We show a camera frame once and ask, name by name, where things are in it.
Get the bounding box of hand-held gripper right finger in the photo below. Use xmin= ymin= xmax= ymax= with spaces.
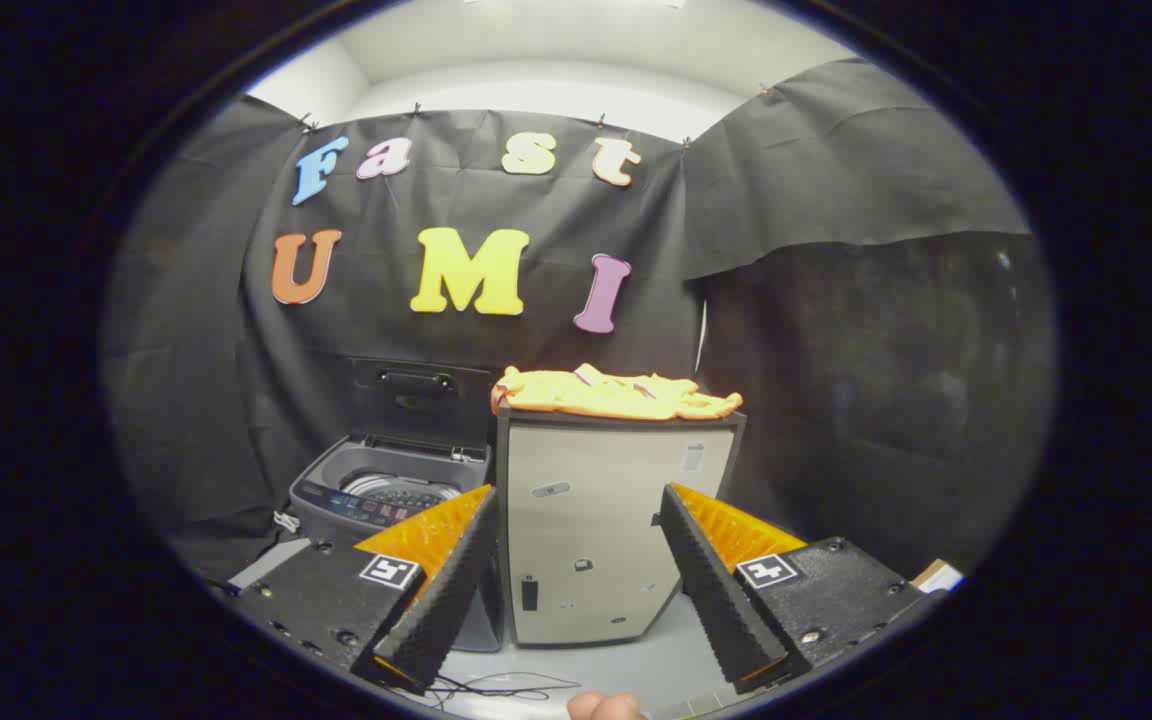
xmin=658 ymin=483 xmax=924 ymax=696

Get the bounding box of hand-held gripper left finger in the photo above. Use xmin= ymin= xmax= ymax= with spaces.
xmin=226 ymin=484 xmax=505 ymax=696

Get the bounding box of grey washing machine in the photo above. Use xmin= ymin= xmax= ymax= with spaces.
xmin=288 ymin=432 xmax=507 ymax=653

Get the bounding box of dark washing machine lid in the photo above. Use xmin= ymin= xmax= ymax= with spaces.
xmin=350 ymin=357 xmax=499 ymax=453

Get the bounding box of orange polo shirt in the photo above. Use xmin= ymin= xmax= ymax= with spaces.
xmin=491 ymin=364 xmax=744 ymax=422

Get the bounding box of beige cabinet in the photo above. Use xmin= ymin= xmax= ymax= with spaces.
xmin=494 ymin=404 xmax=748 ymax=648

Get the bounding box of cardboard box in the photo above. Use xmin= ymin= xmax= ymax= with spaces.
xmin=911 ymin=559 xmax=966 ymax=595

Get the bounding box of black cable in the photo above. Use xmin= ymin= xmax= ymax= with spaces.
xmin=376 ymin=671 xmax=583 ymax=707

